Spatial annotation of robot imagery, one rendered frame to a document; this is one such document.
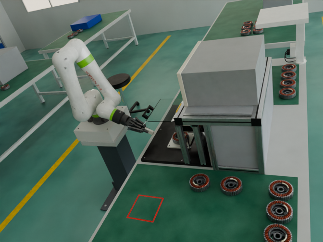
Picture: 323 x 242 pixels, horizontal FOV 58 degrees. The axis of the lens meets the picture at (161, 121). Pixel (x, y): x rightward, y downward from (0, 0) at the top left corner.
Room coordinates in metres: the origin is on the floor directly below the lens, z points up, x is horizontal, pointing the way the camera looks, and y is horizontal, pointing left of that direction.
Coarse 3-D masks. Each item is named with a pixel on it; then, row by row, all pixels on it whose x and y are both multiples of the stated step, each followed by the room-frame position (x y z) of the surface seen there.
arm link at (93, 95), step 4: (88, 92) 1.99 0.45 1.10; (92, 92) 1.97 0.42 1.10; (96, 92) 1.97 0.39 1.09; (84, 96) 1.95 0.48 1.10; (88, 96) 1.93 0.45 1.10; (92, 96) 1.93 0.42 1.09; (96, 96) 1.94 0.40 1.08; (100, 96) 1.98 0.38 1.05; (92, 100) 1.90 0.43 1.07; (96, 100) 1.92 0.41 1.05; (100, 100) 1.95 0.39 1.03; (96, 104) 1.90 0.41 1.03; (96, 112) 1.93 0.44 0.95; (92, 116) 1.97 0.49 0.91; (96, 116) 1.94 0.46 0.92
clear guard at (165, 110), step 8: (160, 104) 1.57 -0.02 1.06; (168, 104) 1.54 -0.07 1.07; (176, 104) 1.51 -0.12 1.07; (152, 112) 1.50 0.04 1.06; (160, 112) 1.48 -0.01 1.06; (168, 112) 1.45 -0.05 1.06; (176, 112) 1.42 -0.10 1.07; (152, 120) 1.42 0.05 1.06; (160, 120) 1.40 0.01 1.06; (168, 120) 1.37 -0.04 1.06
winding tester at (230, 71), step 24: (216, 48) 1.55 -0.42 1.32; (240, 48) 1.46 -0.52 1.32; (264, 48) 1.55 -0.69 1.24; (192, 72) 1.35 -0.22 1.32; (216, 72) 1.28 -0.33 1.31; (240, 72) 1.22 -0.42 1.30; (264, 72) 1.49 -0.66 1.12; (192, 96) 1.35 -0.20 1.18; (216, 96) 1.29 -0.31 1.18; (240, 96) 1.23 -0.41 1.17
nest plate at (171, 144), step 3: (189, 135) 1.56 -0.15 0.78; (192, 135) 1.55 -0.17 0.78; (171, 138) 1.58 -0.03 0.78; (177, 138) 1.56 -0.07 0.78; (189, 138) 1.53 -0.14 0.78; (192, 138) 1.52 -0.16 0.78; (171, 141) 1.55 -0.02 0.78; (189, 141) 1.50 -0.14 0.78; (168, 144) 1.53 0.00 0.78; (171, 144) 1.52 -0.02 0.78; (174, 144) 1.51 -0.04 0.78; (186, 144) 1.48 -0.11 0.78; (168, 147) 1.51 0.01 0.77; (171, 147) 1.50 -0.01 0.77; (174, 147) 1.49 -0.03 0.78; (177, 147) 1.48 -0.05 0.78; (180, 147) 1.46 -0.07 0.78
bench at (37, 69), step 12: (36, 60) 4.58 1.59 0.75; (48, 60) 4.39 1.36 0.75; (24, 72) 4.17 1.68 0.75; (36, 72) 4.01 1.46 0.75; (48, 72) 4.00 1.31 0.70; (12, 84) 3.80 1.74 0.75; (24, 84) 3.66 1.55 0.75; (0, 96) 3.48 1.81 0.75; (12, 96) 3.42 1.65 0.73; (0, 156) 3.02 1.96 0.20
